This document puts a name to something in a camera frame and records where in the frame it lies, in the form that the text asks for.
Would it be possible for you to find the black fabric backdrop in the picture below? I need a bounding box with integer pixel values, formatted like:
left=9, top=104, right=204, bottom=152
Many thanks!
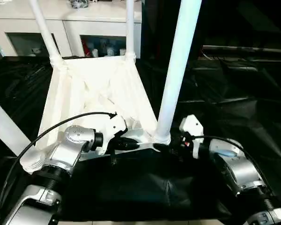
left=140, top=0, right=281, bottom=56

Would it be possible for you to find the dark patterned cabinet-top object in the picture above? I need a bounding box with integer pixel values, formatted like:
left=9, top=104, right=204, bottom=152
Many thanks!
left=69, top=0, right=87, bottom=8

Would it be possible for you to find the black mat cloth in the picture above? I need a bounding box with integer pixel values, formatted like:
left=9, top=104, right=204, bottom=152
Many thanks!
left=0, top=52, right=281, bottom=222

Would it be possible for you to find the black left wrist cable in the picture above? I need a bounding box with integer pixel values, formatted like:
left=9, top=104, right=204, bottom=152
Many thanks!
left=0, top=112, right=119, bottom=218

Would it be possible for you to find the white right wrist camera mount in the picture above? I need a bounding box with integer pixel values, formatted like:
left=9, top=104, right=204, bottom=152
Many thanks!
left=178, top=114, right=205, bottom=159

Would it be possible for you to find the white glass door cabinet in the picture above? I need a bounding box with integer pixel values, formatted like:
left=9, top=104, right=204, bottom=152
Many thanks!
left=0, top=0, right=142, bottom=59

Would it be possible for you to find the white plastic table top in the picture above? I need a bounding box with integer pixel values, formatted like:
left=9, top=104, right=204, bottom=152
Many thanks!
left=19, top=55, right=172, bottom=174

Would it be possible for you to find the grey metal rail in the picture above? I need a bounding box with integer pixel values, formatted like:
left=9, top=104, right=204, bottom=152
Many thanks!
left=202, top=45, right=281, bottom=54

